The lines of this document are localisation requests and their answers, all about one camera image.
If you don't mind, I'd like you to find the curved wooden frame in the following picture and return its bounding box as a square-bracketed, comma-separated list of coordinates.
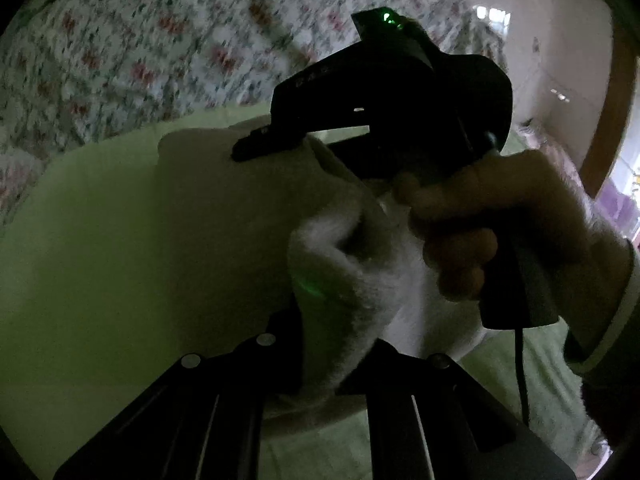
[581, 22, 640, 200]

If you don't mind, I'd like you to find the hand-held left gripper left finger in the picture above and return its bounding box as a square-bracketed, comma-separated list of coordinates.
[52, 305, 304, 480]

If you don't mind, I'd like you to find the person's right forearm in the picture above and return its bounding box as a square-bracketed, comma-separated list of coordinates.
[562, 237, 640, 453]

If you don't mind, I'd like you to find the person's right hand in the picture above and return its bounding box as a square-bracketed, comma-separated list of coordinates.
[392, 149, 628, 322]

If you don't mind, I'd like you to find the cream knit sweater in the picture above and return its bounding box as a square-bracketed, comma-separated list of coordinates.
[157, 115, 496, 421]

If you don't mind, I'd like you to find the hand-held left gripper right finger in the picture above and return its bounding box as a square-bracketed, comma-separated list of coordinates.
[340, 339, 576, 480]

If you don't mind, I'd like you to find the bright window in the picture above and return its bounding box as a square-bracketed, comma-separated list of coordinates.
[474, 5, 512, 29]

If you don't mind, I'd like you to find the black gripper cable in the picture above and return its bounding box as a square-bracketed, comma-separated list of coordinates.
[514, 327, 532, 428]

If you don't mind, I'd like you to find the light green bed sheet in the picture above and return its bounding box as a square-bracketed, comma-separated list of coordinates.
[0, 100, 616, 480]

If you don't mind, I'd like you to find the red flower print quilt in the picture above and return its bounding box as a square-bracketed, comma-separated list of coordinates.
[0, 0, 506, 226]

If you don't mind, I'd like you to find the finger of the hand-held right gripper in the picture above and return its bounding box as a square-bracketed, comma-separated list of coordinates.
[231, 126, 312, 163]

